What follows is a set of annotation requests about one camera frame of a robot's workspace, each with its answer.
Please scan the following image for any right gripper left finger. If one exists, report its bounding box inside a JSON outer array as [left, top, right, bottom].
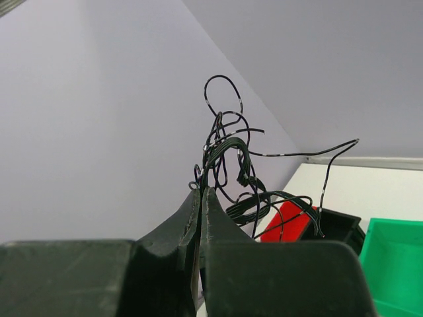
[[1, 190, 201, 316]]

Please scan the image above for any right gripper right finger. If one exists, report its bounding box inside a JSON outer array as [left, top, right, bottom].
[[200, 188, 377, 316]]

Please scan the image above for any black cable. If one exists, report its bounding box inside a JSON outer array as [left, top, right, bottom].
[[188, 75, 360, 240]]

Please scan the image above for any red plastic bin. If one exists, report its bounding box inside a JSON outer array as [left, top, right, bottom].
[[258, 201, 313, 242]]

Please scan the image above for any black plastic bin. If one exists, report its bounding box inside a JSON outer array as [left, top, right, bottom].
[[298, 209, 365, 256]]

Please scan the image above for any green plastic bin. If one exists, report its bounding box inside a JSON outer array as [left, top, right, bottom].
[[360, 218, 422, 316]]

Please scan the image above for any aluminium back rail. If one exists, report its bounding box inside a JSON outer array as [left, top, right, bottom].
[[305, 157, 423, 171]]

